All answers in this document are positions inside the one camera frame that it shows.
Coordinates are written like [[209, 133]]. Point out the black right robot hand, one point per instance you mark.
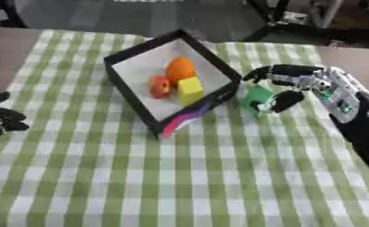
[[288, 72]]

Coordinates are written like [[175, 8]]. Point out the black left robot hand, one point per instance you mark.
[[0, 116]]

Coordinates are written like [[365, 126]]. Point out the green block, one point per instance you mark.
[[256, 99]]

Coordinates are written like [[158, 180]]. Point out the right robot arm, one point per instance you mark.
[[356, 115]]

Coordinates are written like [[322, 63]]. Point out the black box white inside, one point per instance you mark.
[[167, 79]]

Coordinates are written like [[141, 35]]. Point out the black tripod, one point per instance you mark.
[[291, 20]]

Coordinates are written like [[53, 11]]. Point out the yellow block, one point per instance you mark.
[[190, 91]]

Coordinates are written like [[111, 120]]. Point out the orange toy fruit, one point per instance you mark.
[[181, 69]]

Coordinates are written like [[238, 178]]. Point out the pink purple flat piece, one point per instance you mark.
[[185, 118]]

